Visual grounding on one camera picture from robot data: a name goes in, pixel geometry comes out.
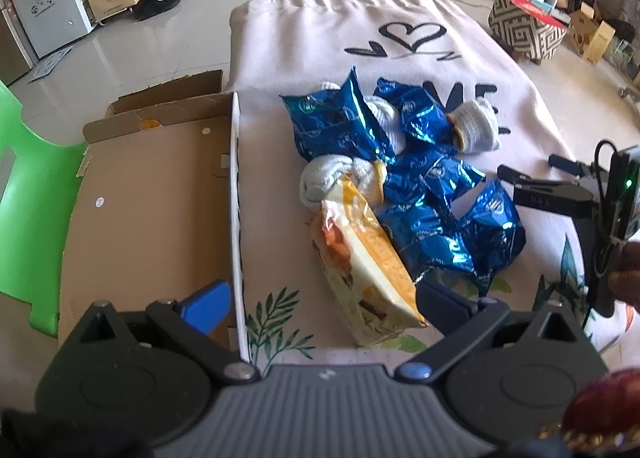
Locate blue snack bag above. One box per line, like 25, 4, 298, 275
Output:
279, 65, 527, 296

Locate dark red patterned cloth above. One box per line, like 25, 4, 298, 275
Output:
540, 370, 640, 454

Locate brown cardboard box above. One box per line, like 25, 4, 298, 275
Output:
57, 69, 249, 364

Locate green plastic chair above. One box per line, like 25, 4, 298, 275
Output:
0, 80, 91, 339

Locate black slippers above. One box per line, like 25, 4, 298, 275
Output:
132, 0, 181, 21

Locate white chest freezer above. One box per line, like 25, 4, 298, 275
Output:
4, 0, 96, 59

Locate yellow snack bag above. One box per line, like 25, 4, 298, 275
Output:
309, 173, 431, 346

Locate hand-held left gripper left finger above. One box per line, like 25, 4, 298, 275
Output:
75, 280, 261, 386

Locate grey floor sheet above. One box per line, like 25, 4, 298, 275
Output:
27, 47, 73, 84

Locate white HOME tablecloth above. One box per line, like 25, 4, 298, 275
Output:
227, 0, 637, 364

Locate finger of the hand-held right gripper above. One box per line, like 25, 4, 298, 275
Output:
497, 165, 596, 219
548, 154, 596, 178

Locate small cardboard box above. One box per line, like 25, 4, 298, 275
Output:
567, 7, 602, 55
582, 20, 617, 65

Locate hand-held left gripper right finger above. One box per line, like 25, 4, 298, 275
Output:
395, 278, 593, 386

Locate white knit glove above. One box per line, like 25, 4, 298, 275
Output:
447, 97, 502, 155
319, 81, 407, 155
299, 153, 388, 214

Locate person's right hand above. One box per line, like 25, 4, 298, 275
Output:
611, 240, 640, 311

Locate patterned ottoman stool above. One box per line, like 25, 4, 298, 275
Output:
487, 0, 571, 64

